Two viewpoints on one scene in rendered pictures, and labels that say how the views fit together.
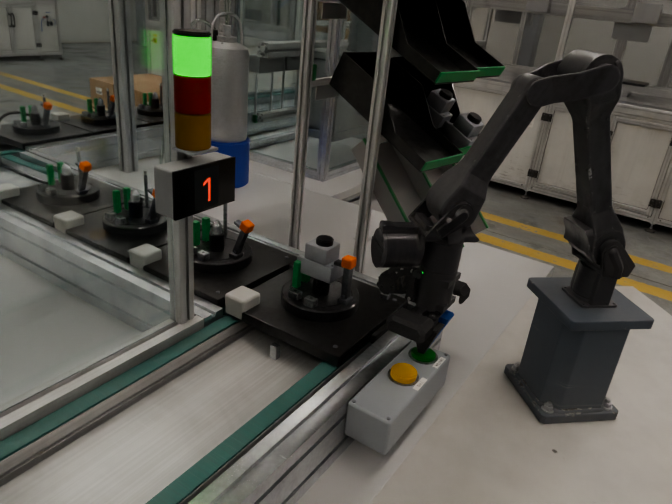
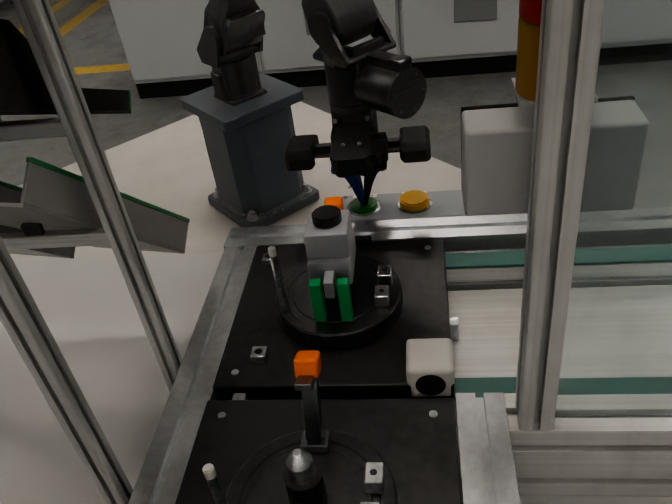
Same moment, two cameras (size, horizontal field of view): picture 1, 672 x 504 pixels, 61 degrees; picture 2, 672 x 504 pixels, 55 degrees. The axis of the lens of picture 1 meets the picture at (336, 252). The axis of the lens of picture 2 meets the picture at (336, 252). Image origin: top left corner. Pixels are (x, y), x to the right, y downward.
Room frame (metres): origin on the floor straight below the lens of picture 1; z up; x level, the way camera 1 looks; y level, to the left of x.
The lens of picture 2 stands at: (1.09, 0.54, 1.45)
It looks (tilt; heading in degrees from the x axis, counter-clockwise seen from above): 36 degrees down; 249
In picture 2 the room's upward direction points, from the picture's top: 8 degrees counter-clockwise
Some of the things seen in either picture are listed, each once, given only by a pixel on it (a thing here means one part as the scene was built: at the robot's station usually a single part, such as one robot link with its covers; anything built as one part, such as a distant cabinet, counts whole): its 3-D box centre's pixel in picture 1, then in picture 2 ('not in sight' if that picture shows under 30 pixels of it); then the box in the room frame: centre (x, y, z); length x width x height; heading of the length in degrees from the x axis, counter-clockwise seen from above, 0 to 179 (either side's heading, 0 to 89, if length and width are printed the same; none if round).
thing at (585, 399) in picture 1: (572, 348); (252, 150); (0.84, -0.42, 0.96); 0.15 x 0.15 x 0.20; 13
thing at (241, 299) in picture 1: (242, 302); (430, 367); (0.86, 0.15, 0.97); 0.05 x 0.05 x 0.04; 59
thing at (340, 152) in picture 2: (402, 278); (356, 145); (0.79, -0.11, 1.08); 0.07 x 0.07 x 0.06; 58
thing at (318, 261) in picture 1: (318, 254); (329, 246); (0.90, 0.03, 1.06); 0.08 x 0.04 x 0.07; 59
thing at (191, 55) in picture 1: (192, 55); not in sight; (0.79, 0.22, 1.38); 0.05 x 0.05 x 0.05
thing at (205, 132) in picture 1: (193, 129); (556, 52); (0.79, 0.22, 1.28); 0.05 x 0.05 x 0.05
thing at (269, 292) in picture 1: (319, 305); (341, 310); (0.89, 0.02, 0.96); 0.24 x 0.24 x 0.02; 59
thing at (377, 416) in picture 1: (400, 391); (415, 221); (0.71, -0.12, 0.93); 0.21 x 0.07 x 0.06; 149
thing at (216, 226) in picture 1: (216, 238); (304, 483); (1.03, 0.24, 1.01); 0.24 x 0.24 x 0.13; 59
